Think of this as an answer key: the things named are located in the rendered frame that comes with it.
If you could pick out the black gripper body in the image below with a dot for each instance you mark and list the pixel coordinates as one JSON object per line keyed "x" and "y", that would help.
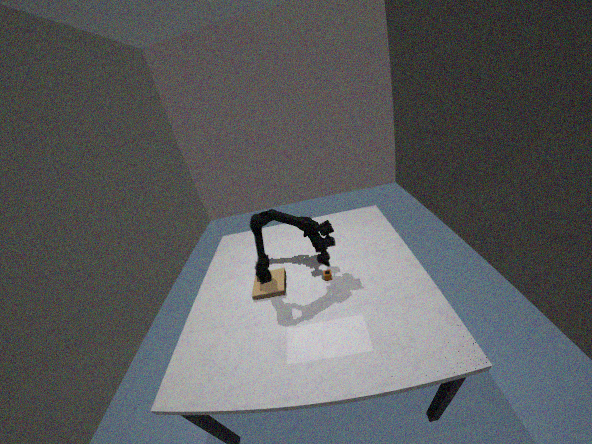
{"x": 324, "y": 256}

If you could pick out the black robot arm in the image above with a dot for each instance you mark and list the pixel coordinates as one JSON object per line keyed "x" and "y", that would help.
{"x": 310, "y": 227}

